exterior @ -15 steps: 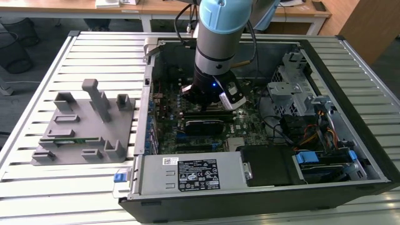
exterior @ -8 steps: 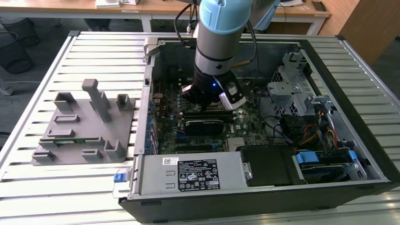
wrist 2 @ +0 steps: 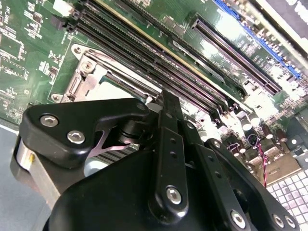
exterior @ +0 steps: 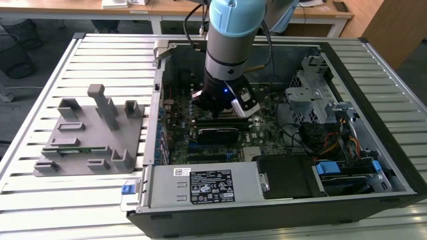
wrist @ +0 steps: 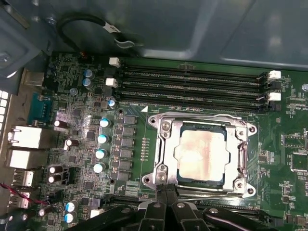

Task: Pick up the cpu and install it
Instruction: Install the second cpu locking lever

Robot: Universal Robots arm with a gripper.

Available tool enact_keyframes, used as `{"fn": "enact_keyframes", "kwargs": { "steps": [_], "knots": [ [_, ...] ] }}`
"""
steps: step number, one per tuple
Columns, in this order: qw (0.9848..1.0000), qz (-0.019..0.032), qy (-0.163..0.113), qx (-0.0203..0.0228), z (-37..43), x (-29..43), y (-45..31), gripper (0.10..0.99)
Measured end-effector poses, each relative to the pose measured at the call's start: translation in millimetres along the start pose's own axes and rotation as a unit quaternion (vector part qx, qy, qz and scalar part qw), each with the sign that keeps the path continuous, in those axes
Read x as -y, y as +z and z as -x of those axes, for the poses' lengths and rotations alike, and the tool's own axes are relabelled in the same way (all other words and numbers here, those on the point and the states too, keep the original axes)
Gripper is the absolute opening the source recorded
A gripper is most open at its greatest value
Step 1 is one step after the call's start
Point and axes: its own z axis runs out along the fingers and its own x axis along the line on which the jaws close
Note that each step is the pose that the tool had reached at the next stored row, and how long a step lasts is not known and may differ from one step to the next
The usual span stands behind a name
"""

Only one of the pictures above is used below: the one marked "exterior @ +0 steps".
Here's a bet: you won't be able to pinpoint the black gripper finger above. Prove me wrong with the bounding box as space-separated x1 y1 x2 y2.
190 89 222 119

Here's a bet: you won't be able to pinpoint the CPU socket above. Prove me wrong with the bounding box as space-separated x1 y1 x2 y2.
212 107 244 119

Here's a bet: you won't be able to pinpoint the green motherboard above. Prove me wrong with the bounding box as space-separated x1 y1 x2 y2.
162 83 291 166

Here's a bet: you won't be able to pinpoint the black expansion slot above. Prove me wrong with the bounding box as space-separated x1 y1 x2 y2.
187 154 230 164

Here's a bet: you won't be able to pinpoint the silver metal drive cage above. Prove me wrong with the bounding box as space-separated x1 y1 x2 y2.
284 56 338 126

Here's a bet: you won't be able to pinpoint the silver chipset heatsink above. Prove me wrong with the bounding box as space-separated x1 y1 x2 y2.
242 146 263 162

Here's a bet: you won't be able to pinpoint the grey power supply unit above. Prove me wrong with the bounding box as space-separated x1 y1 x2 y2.
136 163 268 208

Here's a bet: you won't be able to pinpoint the grey parts rack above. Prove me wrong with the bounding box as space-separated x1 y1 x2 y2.
32 84 147 178

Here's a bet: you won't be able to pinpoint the black plastic shroud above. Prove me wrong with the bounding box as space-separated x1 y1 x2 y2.
255 154 327 200

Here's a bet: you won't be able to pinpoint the green RAM stick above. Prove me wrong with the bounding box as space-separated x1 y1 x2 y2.
43 146 108 154

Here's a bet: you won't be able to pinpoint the blue case latch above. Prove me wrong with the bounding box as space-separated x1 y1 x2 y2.
122 183 139 196

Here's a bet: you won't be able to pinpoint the hard disk in blue carrier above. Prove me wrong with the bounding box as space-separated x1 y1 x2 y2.
313 159 382 182

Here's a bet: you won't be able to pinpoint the black open PC case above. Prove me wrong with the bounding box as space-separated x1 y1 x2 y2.
126 38 427 240

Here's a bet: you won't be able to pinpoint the black phone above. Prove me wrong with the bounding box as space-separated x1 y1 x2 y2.
333 0 349 13

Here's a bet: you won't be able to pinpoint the wooden cabinet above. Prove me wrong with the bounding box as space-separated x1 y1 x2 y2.
339 0 427 71

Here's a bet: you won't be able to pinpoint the black mesh waste bin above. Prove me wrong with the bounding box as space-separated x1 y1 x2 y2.
0 18 43 51

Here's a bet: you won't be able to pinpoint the silver rounded wrist camera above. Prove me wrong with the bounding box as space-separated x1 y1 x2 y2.
230 89 262 119

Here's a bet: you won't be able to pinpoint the hanging cable silver plug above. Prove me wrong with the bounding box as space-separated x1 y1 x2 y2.
199 13 210 36

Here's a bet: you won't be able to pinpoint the black data wire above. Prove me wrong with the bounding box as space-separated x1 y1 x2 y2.
278 122 315 153

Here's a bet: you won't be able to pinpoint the black camera cable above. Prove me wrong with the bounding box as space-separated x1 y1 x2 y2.
183 2 210 52

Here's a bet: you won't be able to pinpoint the yellow red power wires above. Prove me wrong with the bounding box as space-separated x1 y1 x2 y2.
313 117 365 161

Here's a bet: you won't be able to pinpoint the wooden desk white frame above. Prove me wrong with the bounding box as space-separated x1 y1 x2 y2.
0 0 355 38

